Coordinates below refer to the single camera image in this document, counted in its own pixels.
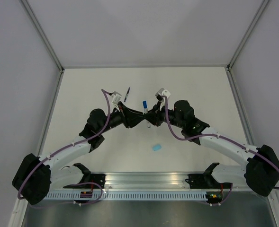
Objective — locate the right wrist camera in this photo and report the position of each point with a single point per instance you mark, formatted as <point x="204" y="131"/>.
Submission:
<point x="161" y="93"/>

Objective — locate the purple gel pen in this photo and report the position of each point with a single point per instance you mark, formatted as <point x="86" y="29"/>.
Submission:
<point x="127" y="93"/>

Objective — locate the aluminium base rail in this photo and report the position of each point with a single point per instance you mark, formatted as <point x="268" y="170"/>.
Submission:
<point x="130" y="181"/>

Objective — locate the slotted cable duct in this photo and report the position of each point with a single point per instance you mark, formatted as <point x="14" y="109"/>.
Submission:
<point x="66" y="195"/>

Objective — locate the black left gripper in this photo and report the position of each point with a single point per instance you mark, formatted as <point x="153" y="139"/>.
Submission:
<point x="126" y="116"/>

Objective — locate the light blue eraser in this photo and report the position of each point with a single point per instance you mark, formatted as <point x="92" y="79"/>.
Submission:
<point x="156" y="147"/>

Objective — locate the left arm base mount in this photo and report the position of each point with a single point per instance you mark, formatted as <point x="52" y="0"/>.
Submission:
<point x="88" y="176"/>

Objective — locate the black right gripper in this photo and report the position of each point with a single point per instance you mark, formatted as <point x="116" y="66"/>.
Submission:
<point x="154" y="115"/>

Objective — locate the aluminium frame post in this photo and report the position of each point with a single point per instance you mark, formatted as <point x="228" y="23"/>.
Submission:
<point x="261" y="9"/>
<point x="37" y="26"/>

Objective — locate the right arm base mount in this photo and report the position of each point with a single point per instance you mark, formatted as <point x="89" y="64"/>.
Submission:
<point x="205" y="180"/>

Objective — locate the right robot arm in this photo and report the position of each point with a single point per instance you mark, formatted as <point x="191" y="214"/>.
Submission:
<point x="256" y="168"/>

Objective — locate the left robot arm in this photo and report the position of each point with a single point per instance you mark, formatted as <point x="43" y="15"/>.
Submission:
<point x="38" y="175"/>

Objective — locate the right aluminium frame post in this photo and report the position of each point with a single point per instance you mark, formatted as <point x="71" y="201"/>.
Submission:
<point x="261" y="9"/>

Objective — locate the left aluminium frame post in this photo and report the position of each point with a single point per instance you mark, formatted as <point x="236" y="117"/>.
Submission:
<point x="37" y="26"/>

